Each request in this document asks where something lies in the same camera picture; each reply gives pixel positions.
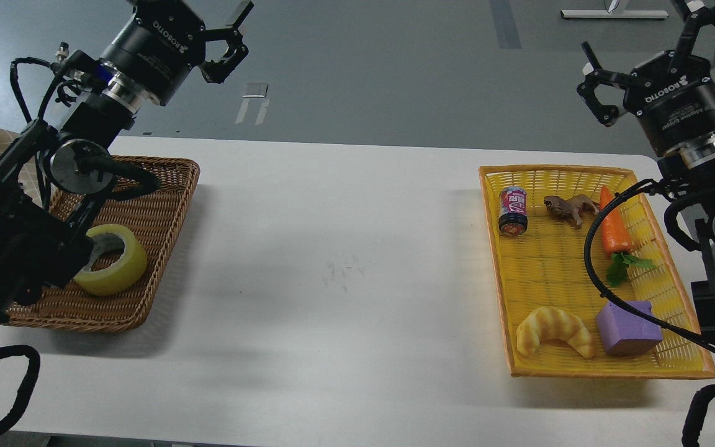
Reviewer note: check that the yellow tape roll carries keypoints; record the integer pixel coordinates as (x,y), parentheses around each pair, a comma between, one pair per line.
(120,275)

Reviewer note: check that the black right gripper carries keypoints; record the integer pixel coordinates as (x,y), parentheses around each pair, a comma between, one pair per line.
(680,105)

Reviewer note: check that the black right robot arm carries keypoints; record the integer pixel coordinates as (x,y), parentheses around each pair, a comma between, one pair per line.
(688,183)

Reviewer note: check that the brown toy animal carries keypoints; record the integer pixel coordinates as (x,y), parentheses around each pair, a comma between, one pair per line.
(571,209)

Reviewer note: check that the purple foam block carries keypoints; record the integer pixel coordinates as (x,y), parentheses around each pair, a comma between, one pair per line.
(625,334)

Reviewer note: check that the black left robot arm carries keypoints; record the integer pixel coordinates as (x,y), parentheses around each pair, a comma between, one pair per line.
(56,176)

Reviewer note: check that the white stand base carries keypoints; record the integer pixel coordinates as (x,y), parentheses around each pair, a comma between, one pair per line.
(602,14)

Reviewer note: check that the yellow plastic basket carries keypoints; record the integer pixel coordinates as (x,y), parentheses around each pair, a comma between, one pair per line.
(545,267)

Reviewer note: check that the toy croissant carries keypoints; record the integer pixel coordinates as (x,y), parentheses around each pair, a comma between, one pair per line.
(548,323)

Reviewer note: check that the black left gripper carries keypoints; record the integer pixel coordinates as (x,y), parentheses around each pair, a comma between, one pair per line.
(160,44)

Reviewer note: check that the pink drink can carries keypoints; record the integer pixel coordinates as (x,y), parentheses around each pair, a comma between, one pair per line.
(513,217)

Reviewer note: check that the brown wicker basket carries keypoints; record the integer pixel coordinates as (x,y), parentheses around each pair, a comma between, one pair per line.
(156,221)

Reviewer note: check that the toy carrot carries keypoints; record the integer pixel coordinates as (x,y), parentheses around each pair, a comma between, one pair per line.
(618,248)

